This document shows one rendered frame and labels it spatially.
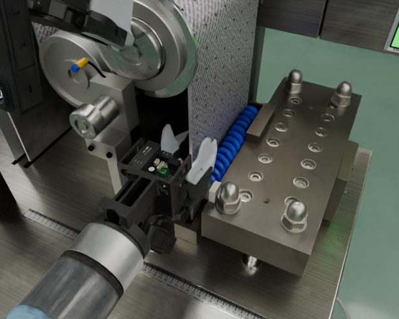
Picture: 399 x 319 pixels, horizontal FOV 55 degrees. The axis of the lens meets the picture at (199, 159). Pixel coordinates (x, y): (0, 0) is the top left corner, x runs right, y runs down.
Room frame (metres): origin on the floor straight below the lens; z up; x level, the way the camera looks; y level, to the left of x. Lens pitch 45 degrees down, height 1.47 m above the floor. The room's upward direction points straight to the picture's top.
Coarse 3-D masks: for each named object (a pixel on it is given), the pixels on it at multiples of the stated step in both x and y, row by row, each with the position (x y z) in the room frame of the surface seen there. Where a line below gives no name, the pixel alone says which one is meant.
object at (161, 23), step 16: (144, 0) 0.41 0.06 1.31; (144, 16) 0.40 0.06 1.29; (160, 16) 0.39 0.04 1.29; (160, 32) 0.39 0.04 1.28; (176, 32) 0.39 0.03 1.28; (176, 48) 0.39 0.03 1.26; (112, 64) 0.43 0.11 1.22; (176, 64) 0.39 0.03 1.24; (144, 80) 0.41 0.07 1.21; (160, 80) 0.40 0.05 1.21
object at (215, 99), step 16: (256, 16) 0.61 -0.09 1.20; (240, 32) 0.54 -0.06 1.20; (240, 48) 0.55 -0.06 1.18; (224, 64) 0.49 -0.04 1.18; (240, 64) 0.55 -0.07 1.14; (208, 80) 0.44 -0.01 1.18; (224, 80) 0.49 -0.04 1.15; (240, 80) 0.56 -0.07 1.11; (192, 96) 0.40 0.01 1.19; (208, 96) 0.44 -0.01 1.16; (224, 96) 0.50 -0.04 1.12; (240, 96) 0.57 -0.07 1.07; (192, 112) 0.40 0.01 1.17; (208, 112) 0.44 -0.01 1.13; (224, 112) 0.50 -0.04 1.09; (240, 112) 0.57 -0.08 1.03; (192, 128) 0.40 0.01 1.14; (208, 128) 0.45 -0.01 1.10; (224, 128) 0.50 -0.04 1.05; (192, 144) 0.40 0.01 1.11; (192, 160) 0.40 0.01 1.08
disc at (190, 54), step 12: (156, 0) 0.41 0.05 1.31; (168, 0) 0.40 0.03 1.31; (168, 12) 0.40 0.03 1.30; (180, 12) 0.40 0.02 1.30; (180, 24) 0.39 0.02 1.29; (180, 36) 0.39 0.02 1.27; (192, 36) 0.39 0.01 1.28; (192, 48) 0.39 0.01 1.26; (192, 60) 0.39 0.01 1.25; (180, 72) 0.39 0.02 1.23; (192, 72) 0.39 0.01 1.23; (180, 84) 0.40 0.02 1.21; (156, 96) 0.41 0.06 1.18; (168, 96) 0.40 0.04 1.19
